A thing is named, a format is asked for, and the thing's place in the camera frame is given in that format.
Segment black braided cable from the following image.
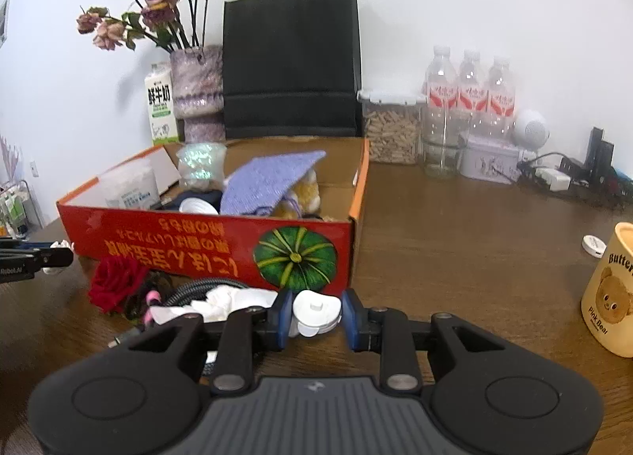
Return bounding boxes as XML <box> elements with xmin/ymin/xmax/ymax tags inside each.
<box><xmin>111</xmin><ymin>277</ymin><xmax>248</xmax><ymax>377</ymax></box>

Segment white charger plug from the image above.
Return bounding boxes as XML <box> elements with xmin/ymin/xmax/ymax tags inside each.
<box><xmin>536</xmin><ymin>167</ymin><xmax>572</xmax><ymax>193</ymax></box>

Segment black paper bag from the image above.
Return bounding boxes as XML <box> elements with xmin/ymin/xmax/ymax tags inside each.
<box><xmin>222</xmin><ymin>0</ymin><xmax>364</xmax><ymax>140</ymax></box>

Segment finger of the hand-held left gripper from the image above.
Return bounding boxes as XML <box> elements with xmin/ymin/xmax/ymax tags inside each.
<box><xmin>0</xmin><ymin>247</ymin><xmax>75</xmax><ymax>270</ymax></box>
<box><xmin>0</xmin><ymin>237</ymin><xmax>57</xmax><ymax>251</ymax></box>

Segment white green milk carton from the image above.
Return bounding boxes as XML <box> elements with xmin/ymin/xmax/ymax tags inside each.
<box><xmin>143</xmin><ymin>63</ymin><xmax>180</xmax><ymax>146</ymax></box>

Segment yellow plush toy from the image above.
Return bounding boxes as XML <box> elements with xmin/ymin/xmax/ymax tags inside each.
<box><xmin>272</xmin><ymin>168</ymin><xmax>322</xmax><ymax>221</ymax></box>

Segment red fabric rose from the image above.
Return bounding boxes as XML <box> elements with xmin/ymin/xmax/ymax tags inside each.
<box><xmin>88</xmin><ymin>254</ymin><xmax>152</xmax><ymax>315</ymax></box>

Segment pale tin box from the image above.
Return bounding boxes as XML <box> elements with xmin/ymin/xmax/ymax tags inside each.
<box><xmin>460</xmin><ymin>133</ymin><xmax>526</xmax><ymax>184</ymax></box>

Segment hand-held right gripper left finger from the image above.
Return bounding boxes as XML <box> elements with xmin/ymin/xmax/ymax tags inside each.
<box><xmin>114</xmin><ymin>288</ymin><xmax>294</xmax><ymax>396</ymax></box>

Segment clear container of pellets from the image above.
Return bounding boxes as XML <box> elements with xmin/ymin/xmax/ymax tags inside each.
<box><xmin>357</xmin><ymin>88</ymin><xmax>427</xmax><ymax>165</ymax></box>

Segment navy zip case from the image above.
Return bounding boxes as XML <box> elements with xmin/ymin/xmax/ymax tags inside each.
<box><xmin>163</xmin><ymin>189</ymin><xmax>223</xmax><ymax>212</ymax></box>

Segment black power strip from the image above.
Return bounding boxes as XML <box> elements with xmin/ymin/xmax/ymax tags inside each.
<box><xmin>517</xmin><ymin>152</ymin><xmax>633</xmax><ymax>209</ymax></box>

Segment black upright device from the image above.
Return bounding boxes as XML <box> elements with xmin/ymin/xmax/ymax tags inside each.
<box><xmin>586</xmin><ymin>126</ymin><xmax>616</xmax><ymax>174</ymax></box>

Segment clear cotton swab box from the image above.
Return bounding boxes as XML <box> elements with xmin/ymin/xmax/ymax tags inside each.
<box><xmin>99</xmin><ymin>158</ymin><xmax>161</xmax><ymax>211</ymax></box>

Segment purple fuzzy vase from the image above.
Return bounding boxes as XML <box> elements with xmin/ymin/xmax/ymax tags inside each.
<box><xmin>169</xmin><ymin>44</ymin><xmax>226</xmax><ymax>143</ymax></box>

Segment purple drawstring pouch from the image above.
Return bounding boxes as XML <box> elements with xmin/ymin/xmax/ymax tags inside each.
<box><xmin>220</xmin><ymin>151</ymin><xmax>327</xmax><ymax>217</ymax></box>

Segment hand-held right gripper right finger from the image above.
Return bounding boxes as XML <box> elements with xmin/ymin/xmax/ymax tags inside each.
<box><xmin>342</xmin><ymin>288</ymin><xmax>517</xmax><ymax>396</ymax></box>

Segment small white dish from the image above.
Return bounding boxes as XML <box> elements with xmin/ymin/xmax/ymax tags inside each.
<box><xmin>179</xmin><ymin>197</ymin><xmax>220</xmax><ymax>215</ymax></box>

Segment purple wall decal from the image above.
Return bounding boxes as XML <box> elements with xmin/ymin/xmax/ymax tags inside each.
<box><xmin>0</xmin><ymin>136</ymin><xmax>23</xmax><ymax>179</ymax></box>

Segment red cardboard box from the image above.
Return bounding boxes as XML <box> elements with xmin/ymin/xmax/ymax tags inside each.
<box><xmin>56</xmin><ymin>136</ymin><xmax>371</xmax><ymax>300</ymax></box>

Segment yellow bear mug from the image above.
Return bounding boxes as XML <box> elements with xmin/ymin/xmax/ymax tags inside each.
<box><xmin>581</xmin><ymin>222</ymin><xmax>633</xmax><ymax>359</ymax></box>

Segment clear drinking glass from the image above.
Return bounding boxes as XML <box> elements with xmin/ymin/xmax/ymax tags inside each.
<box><xmin>421</xmin><ymin>106</ymin><xmax>470</xmax><ymax>180</ymax></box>

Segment white round speaker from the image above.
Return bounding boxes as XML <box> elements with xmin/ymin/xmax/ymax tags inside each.
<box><xmin>513</xmin><ymin>109</ymin><xmax>551</xmax><ymax>149</ymax></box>

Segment brown wooden desk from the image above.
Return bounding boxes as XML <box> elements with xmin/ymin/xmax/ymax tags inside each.
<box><xmin>0</xmin><ymin>158</ymin><xmax>633</xmax><ymax>455</ymax></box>

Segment wire storage rack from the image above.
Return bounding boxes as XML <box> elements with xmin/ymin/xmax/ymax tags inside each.
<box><xmin>0</xmin><ymin>180</ymin><xmax>43</xmax><ymax>238</ymax></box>

